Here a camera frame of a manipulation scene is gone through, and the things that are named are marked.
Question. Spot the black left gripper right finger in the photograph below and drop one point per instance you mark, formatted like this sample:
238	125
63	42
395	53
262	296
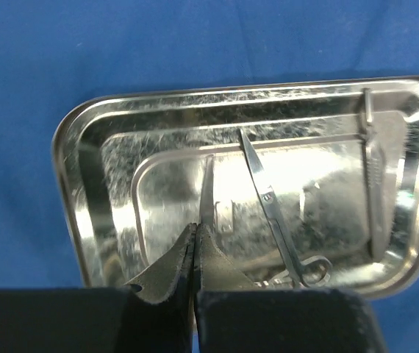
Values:
234	315

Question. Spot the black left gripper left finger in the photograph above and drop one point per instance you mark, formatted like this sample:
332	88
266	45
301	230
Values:
150	313

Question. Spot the steel curved scissors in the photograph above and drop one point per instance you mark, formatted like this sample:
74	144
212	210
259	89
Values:
284	240

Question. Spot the steel instrument tray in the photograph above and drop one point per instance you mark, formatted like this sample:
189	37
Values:
130	170

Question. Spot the blue surgical cloth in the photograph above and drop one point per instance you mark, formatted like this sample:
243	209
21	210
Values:
57	54

